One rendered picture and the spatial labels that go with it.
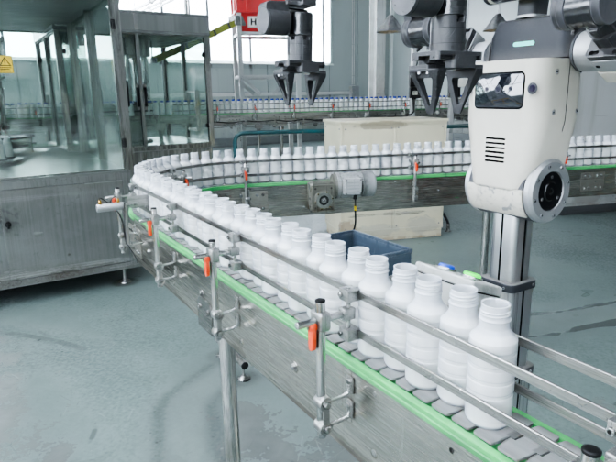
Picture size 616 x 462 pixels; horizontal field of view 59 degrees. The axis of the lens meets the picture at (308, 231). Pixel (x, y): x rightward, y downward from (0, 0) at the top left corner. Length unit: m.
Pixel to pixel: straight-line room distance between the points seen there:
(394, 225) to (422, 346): 4.74
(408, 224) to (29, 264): 3.40
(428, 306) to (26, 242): 3.73
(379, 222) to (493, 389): 4.77
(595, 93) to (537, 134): 5.78
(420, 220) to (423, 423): 4.87
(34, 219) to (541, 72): 3.57
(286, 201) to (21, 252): 2.17
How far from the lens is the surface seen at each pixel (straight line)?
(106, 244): 4.40
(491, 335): 0.73
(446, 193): 3.11
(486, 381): 0.75
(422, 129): 5.51
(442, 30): 0.96
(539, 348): 0.77
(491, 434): 0.78
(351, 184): 2.71
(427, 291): 0.80
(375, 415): 0.92
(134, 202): 2.03
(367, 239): 1.92
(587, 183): 3.61
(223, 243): 1.40
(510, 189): 1.43
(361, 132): 5.27
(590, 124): 7.16
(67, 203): 4.29
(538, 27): 1.48
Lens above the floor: 1.42
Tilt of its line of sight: 14 degrees down
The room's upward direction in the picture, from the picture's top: 1 degrees counter-clockwise
